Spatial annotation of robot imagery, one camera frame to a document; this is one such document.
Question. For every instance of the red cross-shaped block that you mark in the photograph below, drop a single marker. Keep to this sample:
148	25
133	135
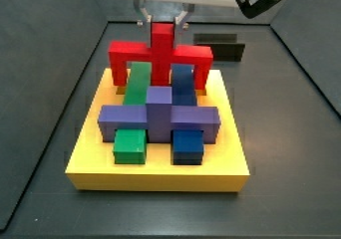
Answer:
162	54

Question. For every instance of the yellow puzzle board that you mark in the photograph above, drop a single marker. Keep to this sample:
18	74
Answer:
222	173

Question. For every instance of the black rectangular block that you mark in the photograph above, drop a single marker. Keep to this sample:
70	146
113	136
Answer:
225	47

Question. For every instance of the purple cross-shaped block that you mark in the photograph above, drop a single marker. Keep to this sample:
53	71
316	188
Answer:
111	118

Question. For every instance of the blue long block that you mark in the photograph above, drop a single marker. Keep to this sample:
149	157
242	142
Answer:
186	136

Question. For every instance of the green long block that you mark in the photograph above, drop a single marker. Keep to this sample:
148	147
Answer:
130	145

